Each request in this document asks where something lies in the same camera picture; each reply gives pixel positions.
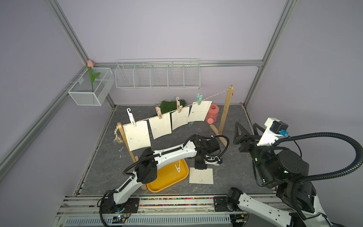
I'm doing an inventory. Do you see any twisted clothesline string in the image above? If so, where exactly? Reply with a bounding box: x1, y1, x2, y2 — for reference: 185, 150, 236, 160
113, 89, 231, 144

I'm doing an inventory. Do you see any green artificial grass patch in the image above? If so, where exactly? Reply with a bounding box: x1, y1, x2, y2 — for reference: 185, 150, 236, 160
156, 99, 177, 114

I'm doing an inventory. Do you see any yellow plastic tray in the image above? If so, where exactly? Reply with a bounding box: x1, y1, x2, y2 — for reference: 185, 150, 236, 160
147, 159, 189, 193

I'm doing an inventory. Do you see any pink watering can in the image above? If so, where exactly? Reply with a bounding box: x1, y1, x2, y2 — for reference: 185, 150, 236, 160
205, 104, 219, 124

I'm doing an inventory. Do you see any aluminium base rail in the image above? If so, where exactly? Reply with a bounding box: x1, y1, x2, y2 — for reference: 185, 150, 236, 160
52, 195, 271, 227

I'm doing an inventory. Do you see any postcard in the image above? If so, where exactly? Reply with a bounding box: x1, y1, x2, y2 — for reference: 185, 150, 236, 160
123, 121, 151, 151
189, 167, 214, 184
148, 113, 172, 139
171, 107, 190, 130
188, 101, 212, 123

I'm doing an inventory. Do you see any teal clothespin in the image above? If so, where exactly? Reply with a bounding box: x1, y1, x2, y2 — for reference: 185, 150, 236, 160
197, 93, 203, 105

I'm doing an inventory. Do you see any wooden clothesline stand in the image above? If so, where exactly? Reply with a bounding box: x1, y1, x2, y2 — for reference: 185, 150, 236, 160
114, 85, 234, 188

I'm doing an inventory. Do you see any pink artificial tulip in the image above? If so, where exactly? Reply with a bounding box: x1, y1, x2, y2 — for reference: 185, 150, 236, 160
87, 60, 100, 92

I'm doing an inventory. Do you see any small white mesh basket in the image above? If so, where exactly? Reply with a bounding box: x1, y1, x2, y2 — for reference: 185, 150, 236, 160
68, 68, 115, 106

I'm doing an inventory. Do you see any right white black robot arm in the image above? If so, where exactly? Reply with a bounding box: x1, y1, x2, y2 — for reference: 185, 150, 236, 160
214, 118, 363, 227

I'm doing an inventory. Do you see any long white wire basket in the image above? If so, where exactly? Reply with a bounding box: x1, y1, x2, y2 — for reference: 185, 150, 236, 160
115, 58, 201, 89

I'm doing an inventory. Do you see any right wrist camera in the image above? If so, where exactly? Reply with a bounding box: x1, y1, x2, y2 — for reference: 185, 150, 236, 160
257, 117, 288, 147

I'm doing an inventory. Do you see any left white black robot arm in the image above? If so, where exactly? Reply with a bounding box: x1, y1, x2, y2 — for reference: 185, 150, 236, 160
98, 134, 229, 215

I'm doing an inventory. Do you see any beige clothespin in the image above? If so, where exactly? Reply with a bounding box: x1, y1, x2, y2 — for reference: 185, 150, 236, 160
176, 97, 183, 113
156, 107, 162, 119

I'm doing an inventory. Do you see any white clothespin end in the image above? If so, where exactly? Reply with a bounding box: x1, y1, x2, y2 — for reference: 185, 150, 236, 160
174, 160, 181, 173
127, 108, 137, 127

